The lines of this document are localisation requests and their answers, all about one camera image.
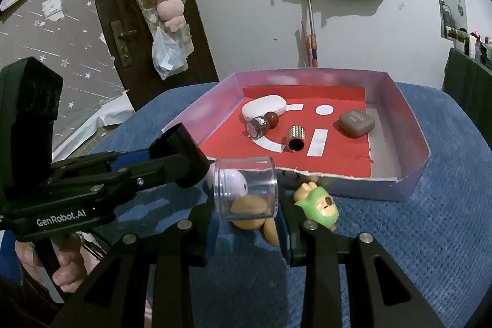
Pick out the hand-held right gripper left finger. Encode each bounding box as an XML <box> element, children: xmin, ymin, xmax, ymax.
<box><xmin>50</xmin><ymin>193</ymin><xmax>218</xmax><ymax>328</ymax></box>

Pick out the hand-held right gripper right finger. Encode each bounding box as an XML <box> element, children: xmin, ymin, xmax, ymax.
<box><xmin>277</xmin><ymin>181</ymin><xmax>447</xmax><ymax>328</ymax></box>

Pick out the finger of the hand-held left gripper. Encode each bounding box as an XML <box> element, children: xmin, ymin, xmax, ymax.
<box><xmin>52</xmin><ymin>148</ymin><xmax>154</xmax><ymax>175</ymax></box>
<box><xmin>46</xmin><ymin>122</ymin><xmax>211</xmax><ymax>207</ymax></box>

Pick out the yellow wax ring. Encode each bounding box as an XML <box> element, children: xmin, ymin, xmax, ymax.
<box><xmin>262</xmin><ymin>218</ymin><xmax>282</xmax><ymax>247</ymax></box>

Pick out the lilac bottle black cap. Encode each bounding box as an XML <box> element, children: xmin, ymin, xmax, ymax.
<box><xmin>205</xmin><ymin>168</ymin><xmax>248</xmax><ymax>198</ymax></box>

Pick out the yellow wax lid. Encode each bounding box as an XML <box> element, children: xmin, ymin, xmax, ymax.
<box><xmin>231</xmin><ymin>195</ymin><xmax>268</xmax><ymax>231</ymax></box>

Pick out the green cartoon figurine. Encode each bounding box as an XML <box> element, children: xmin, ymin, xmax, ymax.
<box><xmin>293</xmin><ymin>182</ymin><xmax>339</xmax><ymax>231</ymax></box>

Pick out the clear plastic jar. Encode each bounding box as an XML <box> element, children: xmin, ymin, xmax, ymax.
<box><xmin>213</xmin><ymin>156</ymin><xmax>279</xmax><ymax>223</ymax></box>

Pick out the glass bottle brown ball cap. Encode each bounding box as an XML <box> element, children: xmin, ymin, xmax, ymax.
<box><xmin>246</xmin><ymin>112</ymin><xmax>279</xmax><ymax>140</ymax></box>

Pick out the pink cardboard box red bottom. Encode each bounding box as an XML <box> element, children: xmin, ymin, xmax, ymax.
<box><xmin>161</xmin><ymin>67</ymin><xmax>430</xmax><ymax>203</ymax></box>

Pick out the white oval case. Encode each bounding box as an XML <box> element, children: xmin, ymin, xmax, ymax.
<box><xmin>241</xmin><ymin>94</ymin><xmax>287</xmax><ymax>120</ymax></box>

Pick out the gold studded cylinder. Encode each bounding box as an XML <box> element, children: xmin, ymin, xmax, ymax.
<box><xmin>283</xmin><ymin>124</ymin><xmax>307</xmax><ymax>152</ymax></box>

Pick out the grey square makeup case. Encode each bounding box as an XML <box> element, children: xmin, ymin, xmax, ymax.
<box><xmin>337</xmin><ymin>110</ymin><xmax>376</xmax><ymax>138</ymax></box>

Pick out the person's left hand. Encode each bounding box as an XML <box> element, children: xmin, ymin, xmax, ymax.
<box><xmin>15</xmin><ymin>232</ymin><xmax>91</xmax><ymax>294</ymax></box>

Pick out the white sheet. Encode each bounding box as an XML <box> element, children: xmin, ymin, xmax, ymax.
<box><xmin>54</xmin><ymin>90</ymin><xmax>136</xmax><ymax>161</ymax></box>

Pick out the clear plastic bag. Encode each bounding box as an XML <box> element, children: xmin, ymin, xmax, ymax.
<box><xmin>152</xmin><ymin>26</ymin><xmax>189</xmax><ymax>80</ymax></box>

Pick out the pink plush toy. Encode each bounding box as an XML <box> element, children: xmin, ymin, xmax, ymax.
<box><xmin>157</xmin><ymin>0</ymin><xmax>186</xmax><ymax>32</ymax></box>

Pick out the metal pole orange grip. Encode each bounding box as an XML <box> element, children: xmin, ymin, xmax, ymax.
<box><xmin>302</xmin><ymin>0</ymin><xmax>320</xmax><ymax>67</ymax></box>

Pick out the dark green cabinet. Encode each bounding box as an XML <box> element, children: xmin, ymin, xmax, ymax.
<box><xmin>442</xmin><ymin>47</ymin><xmax>492</xmax><ymax>117</ymax></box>

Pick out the brass door handle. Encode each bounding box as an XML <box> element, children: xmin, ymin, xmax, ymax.
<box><xmin>111</xmin><ymin>21</ymin><xmax>138</xmax><ymax>67</ymax></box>

